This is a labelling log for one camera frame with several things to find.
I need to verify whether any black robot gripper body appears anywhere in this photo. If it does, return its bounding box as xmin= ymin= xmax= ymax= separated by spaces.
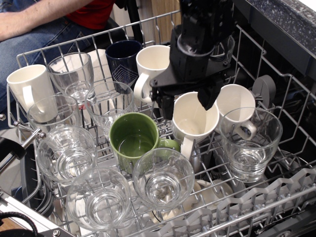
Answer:
xmin=150 ymin=27 xmax=230 ymax=95

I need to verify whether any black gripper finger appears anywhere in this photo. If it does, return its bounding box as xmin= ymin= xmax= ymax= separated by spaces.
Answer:
xmin=157 ymin=95 xmax=175 ymax=120
xmin=197 ymin=80 xmax=224 ymax=111

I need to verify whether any green ceramic mug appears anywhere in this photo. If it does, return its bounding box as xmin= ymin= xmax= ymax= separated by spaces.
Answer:
xmin=109 ymin=112 xmax=180 ymax=174

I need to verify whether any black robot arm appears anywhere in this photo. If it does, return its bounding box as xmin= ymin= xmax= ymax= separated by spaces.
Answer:
xmin=150 ymin=0 xmax=235 ymax=120

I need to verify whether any person forearm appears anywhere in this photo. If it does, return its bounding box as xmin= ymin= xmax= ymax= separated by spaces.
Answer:
xmin=0 ymin=0 xmax=91 ymax=41

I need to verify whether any tall white mug back centre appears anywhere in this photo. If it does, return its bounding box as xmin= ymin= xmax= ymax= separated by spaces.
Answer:
xmin=134 ymin=45 xmax=170 ymax=106

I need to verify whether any dark blue mug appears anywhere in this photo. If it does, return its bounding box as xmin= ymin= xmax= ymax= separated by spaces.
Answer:
xmin=105 ymin=40 xmax=143 ymax=89

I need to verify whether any white mug far left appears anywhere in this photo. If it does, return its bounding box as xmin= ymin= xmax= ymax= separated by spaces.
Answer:
xmin=6 ymin=64 xmax=54 ymax=112

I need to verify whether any small white cup right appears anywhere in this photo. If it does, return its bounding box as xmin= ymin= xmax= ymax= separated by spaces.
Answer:
xmin=215 ymin=84 xmax=257 ymax=141

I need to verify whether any clear glass tumbler back right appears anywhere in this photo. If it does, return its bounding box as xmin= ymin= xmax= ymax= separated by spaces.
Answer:
xmin=210 ymin=35 xmax=235 ymax=65

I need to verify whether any clear glass tumbler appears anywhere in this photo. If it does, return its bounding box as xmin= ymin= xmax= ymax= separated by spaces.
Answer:
xmin=132 ymin=148 xmax=195 ymax=212
xmin=37 ymin=125 xmax=97 ymax=185
xmin=66 ymin=167 xmax=130 ymax=231
xmin=210 ymin=35 xmax=235 ymax=65
xmin=220 ymin=107 xmax=283 ymax=183

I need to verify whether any clear stemmed glass centre left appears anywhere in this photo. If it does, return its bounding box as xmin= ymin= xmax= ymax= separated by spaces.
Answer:
xmin=84 ymin=81 xmax=134 ymax=138

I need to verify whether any clear glass tumbler front centre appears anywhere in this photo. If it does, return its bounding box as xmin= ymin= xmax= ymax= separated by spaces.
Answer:
xmin=132 ymin=148 xmax=195 ymax=212

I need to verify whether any tall clear glass back left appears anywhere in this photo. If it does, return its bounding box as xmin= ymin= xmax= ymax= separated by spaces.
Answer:
xmin=47 ymin=52 xmax=94 ymax=105

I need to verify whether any speckled dark countertop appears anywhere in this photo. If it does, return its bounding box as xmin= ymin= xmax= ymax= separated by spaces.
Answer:
xmin=249 ymin=0 xmax=316 ymax=56

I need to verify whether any clear glass left rim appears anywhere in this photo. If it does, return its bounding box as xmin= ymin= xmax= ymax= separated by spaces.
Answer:
xmin=27 ymin=94 xmax=82 ymax=133

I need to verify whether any clear glass tumbler front left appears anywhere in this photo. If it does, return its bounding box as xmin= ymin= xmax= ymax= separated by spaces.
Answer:
xmin=66 ymin=167 xmax=130 ymax=231

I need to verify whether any grey plastic tine holder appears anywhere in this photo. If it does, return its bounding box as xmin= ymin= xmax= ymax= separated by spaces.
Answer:
xmin=141 ymin=168 xmax=316 ymax=237

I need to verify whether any grey wire dishwasher rack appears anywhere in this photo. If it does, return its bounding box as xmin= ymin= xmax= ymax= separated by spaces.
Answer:
xmin=6 ymin=1 xmax=316 ymax=237

